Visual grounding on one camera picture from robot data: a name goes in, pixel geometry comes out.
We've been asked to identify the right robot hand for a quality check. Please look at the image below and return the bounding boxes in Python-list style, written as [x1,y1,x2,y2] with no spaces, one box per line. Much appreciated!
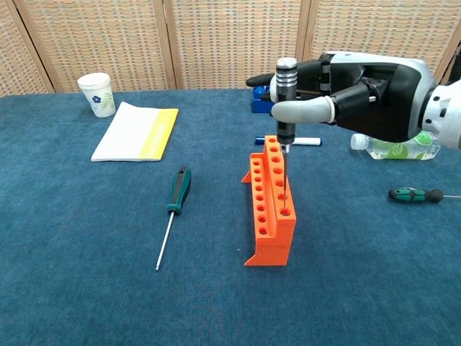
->
[246,51,439,143]

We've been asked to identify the black silver precision screwdriver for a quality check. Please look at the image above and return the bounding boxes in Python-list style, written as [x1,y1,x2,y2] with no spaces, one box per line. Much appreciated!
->
[274,57,298,212]

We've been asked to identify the green black striped screwdriver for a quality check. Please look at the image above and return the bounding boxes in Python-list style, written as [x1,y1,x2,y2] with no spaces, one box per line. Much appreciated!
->
[388,187,461,204]

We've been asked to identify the orange test tube rack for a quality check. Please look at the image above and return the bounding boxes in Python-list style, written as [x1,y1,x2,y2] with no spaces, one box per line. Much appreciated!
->
[241,135,297,267]

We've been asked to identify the clear green label bottle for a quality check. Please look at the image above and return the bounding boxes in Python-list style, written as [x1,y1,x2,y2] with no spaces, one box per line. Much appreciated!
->
[350,130,442,161]

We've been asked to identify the white blue marker pen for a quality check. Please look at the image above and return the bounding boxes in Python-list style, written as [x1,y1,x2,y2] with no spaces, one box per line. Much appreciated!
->
[254,136,323,148]

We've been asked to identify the blue building block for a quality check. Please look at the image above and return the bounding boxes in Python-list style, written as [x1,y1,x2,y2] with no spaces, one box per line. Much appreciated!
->
[251,85,275,114]

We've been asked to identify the teal black long screwdriver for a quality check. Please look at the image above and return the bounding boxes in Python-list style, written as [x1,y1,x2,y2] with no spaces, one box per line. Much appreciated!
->
[155,166,192,271]

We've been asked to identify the white yellow booklet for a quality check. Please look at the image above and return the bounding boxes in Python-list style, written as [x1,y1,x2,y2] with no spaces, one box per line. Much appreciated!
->
[91,101,179,163]

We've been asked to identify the woven wooden folding screen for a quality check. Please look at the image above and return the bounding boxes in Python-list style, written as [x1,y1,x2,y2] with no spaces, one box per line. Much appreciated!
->
[0,0,461,97]

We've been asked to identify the white floral paper cup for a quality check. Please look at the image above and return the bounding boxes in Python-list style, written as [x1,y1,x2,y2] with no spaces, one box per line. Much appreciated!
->
[77,72,116,118]

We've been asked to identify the blue felt table cover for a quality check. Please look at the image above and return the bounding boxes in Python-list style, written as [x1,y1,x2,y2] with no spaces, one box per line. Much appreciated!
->
[0,84,461,346]

